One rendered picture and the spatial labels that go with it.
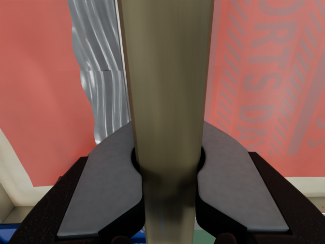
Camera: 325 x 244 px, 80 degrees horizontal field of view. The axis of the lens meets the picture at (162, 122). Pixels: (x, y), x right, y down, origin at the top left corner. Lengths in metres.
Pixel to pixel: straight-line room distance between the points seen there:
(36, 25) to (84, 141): 0.16
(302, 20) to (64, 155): 0.37
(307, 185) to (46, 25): 0.48
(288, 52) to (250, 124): 0.10
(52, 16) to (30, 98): 0.11
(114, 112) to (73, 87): 0.06
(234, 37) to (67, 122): 0.25
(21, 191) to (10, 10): 0.30
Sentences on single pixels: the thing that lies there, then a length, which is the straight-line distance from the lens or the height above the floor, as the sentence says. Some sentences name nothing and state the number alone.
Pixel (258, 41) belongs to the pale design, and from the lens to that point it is 0.28.
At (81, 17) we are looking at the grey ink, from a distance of 0.26.
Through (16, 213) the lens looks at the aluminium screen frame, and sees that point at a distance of 0.48.
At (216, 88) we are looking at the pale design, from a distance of 0.28.
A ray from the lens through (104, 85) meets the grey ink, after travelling 0.26.
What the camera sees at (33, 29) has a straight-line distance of 0.29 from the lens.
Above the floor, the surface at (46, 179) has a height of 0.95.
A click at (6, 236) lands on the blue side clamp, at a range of 0.48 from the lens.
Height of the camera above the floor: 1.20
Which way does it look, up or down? 60 degrees down
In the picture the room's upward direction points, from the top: 178 degrees clockwise
